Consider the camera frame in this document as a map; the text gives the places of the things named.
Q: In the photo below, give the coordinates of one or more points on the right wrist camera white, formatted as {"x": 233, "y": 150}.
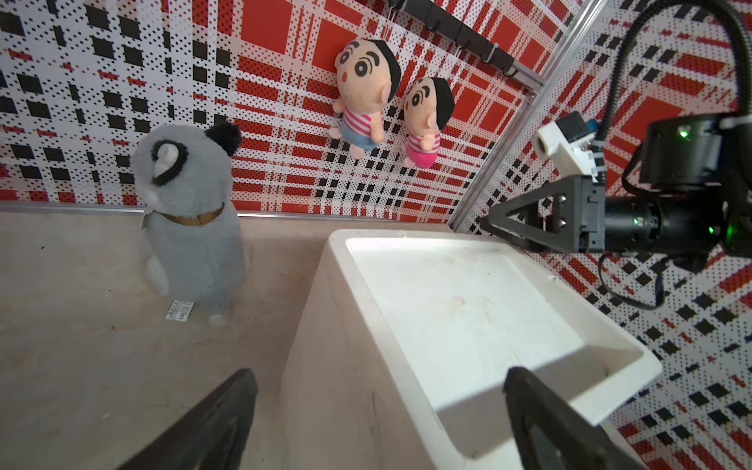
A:
{"x": 566, "y": 143}

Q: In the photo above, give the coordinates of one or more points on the plush doll blue shorts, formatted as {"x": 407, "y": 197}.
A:
{"x": 368, "y": 77}

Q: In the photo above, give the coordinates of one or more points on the white plastic drawer cabinet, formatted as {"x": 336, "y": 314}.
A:
{"x": 405, "y": 342}

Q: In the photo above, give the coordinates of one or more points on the grey plush animal toy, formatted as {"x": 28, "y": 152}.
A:
{"x": 196, "y": 252}

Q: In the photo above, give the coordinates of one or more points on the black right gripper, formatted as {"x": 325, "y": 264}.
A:
{"x": 572, "y": 215}

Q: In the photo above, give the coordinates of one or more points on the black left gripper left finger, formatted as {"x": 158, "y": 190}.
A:
{"x": 212, "y": 435}

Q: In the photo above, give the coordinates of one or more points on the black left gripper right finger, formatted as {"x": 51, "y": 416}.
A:
{"x": 549, "y": 434}

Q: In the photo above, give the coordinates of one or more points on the plush doll pink shorts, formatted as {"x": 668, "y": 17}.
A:
{"x": 429, "y": 105}

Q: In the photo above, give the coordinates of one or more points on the black wall hook rail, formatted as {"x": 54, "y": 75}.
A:
{"x": 438, "y": 20}

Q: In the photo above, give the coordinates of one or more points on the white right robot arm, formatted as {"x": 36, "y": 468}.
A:
{"x": 695, "y": 176}

